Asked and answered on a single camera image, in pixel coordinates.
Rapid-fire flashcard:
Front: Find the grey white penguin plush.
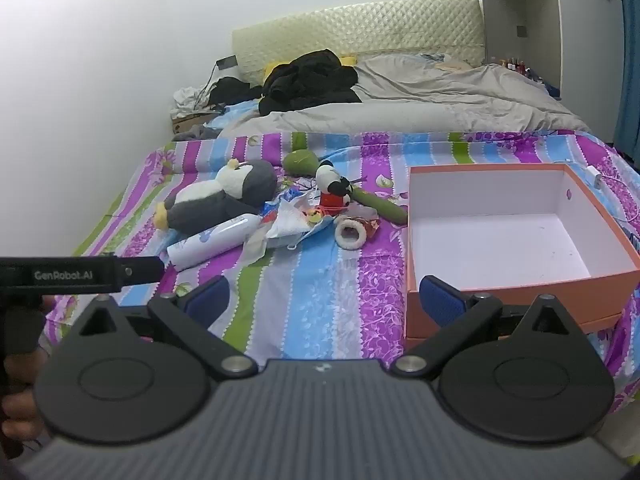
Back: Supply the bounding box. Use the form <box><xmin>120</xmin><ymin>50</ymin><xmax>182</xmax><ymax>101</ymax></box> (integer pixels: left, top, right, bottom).
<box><xmin>154</xmin><ymin>159</ymin><xmax>278</xmax><ymax>233</ymax></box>

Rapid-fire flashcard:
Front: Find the blue face mask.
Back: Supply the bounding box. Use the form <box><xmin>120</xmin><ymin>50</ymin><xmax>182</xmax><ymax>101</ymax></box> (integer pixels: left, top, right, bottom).
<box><xmin>267</xmin><ymin>199</ymin><xmax>333</xmax><ymax>252</ymax></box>

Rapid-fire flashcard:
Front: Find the dark cloth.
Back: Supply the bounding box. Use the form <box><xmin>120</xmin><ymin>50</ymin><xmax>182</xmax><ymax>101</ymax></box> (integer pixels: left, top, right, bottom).
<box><xmin>207</xmin><ymin>76</ymin><xmax>263</xmax><ymax>107</ymax></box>

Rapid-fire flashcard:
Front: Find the black cable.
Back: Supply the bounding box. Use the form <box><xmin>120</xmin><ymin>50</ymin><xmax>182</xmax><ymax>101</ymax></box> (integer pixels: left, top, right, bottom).
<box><xmin>197</xmin><ymin>62</ymin><xmax>221</xmax><ymax>111</ymax></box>

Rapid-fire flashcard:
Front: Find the black clothes pile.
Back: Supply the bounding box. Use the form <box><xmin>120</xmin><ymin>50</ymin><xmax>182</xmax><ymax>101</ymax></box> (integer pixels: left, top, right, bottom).
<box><xmin>258</xmin><ymin>49</ymin><xmax>362</xmax><ymax>115</ymax></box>

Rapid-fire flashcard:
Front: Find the striped floral bedsheet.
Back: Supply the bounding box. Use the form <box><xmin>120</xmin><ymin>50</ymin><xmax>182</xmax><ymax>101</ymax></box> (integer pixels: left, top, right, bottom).
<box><xmin>42</xmin><ymin>130</ymin><xmax>640</xmax><ymax>411</ymax></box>

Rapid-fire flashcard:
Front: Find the salmon pink cardboard box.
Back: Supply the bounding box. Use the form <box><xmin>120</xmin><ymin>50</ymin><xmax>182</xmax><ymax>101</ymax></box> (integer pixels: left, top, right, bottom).
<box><xmin>405</xmin><ymin>162</ymin><xmax>640</xmax><ymax>351</ymax></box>

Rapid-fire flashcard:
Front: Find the grey duvet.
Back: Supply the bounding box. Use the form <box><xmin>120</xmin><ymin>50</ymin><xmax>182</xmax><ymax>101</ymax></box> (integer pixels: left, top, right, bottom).
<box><xmin>220</xmin><ymin>52</ymin><xmax>591</xmax><ymax>138</ymax></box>

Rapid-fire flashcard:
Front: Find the yellow pillow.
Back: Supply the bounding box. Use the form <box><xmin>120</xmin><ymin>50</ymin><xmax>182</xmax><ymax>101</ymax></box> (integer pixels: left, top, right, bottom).
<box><xmin>263</xmin><ymin>55</ymin><xmax>357</xmax><ymax>78</ymax></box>

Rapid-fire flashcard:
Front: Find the blue white plastic packet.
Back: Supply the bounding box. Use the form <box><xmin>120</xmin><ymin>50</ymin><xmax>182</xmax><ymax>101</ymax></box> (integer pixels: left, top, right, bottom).
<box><xmin>261</xmin><ymin>185</ymin><xmax>306</xmax><ymax>226</ymax></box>

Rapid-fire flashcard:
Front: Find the white wardrobe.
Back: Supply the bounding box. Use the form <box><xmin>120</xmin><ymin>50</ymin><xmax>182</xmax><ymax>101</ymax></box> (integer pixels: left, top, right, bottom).
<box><xmin>477</xmin><ymin>0</ymin><xmax>626</xmax><ymax>101</ymax></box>

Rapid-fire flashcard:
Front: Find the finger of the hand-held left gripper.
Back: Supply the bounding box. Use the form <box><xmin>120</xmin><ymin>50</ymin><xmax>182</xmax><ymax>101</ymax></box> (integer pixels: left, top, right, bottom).
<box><xmin>117</xmin><ymin>256</ymin><xmax>166</xmax><ymax>285</ymax></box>

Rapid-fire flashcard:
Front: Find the cream quilted headboard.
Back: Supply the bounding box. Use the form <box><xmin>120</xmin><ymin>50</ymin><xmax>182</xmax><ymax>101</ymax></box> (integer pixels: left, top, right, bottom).
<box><xmin>231</xmin><ymin>0</ymin><xmax>486</xmax><ymax>86</ymax></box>

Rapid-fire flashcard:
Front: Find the person's left hand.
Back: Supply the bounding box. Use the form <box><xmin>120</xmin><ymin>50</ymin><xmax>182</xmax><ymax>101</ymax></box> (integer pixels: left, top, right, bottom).
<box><xmin>0</xmin><ymin>352</ymin><xmax>45</xmax><ymax>443</ymax></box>

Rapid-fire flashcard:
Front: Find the white plastic bottle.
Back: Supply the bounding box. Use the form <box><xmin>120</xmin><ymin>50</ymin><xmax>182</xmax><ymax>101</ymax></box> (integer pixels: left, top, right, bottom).
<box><xmin>166</xmin><ymin>213</ymin><xmax>261</xmax><ymax>267</ymax></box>

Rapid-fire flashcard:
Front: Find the brown cardboard box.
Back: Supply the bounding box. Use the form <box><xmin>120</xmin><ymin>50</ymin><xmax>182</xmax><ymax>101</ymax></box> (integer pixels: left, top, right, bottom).
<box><xmin>171</xmin><ymin>110</ymin><xmax>221</xmax><ymax>135</ymax></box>

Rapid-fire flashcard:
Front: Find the small panda plush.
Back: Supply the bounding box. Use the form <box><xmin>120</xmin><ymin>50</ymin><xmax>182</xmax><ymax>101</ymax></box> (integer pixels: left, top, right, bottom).
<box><xmin>315</xmin><ymin>160</ymin><xmax>356</xmax><ymax>211</ymax></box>

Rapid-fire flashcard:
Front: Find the white crumpled cloth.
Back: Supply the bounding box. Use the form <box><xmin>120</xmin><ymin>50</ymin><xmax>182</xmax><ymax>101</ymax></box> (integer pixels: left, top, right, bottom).
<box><xmin>170</xmin><ymin>86</ymin><xmax>203</xmax><ymax>117</ymax></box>

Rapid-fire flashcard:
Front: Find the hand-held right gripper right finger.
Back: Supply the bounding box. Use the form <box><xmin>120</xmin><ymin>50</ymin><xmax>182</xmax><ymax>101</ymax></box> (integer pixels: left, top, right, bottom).
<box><xmin>390</xmin><ymin>275</ymin><xmax>573</xmax><ymax>380</ymax></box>

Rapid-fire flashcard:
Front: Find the row of small bottles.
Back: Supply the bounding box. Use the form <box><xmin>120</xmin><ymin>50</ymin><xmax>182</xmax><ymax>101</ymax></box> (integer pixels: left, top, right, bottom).
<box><xmin>492</xmin><ymin>56</ymin><xmax>546</xmax><ymax>83</ymax></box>

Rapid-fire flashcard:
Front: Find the grey cloth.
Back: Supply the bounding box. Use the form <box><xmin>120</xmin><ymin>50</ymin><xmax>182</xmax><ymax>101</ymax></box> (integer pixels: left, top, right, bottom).
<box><xmin>172</xmin><ymin>125</ymin><xmax>223</xmax><ymax>142</ymax></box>

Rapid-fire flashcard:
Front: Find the white charger cable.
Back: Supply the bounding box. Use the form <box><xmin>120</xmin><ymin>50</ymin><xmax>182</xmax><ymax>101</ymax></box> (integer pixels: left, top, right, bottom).
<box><xmin>602</xmin><ymin>175</ymin><xmax>640</xmax><ymax>226</ymax></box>

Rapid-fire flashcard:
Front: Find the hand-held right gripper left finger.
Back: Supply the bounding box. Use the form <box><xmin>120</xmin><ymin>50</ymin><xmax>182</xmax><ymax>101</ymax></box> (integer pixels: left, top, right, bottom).
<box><xmin>77</xmin><ymin>276</ymin><xmax>260</xmax><ymax>380</ymax></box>

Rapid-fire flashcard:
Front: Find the green plush stick toy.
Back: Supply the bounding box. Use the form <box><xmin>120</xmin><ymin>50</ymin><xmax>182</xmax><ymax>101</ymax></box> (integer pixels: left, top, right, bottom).
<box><xmin>282</xmin><ymin>147</ymin><xmax>408</xmax><ymax>226</ymax></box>

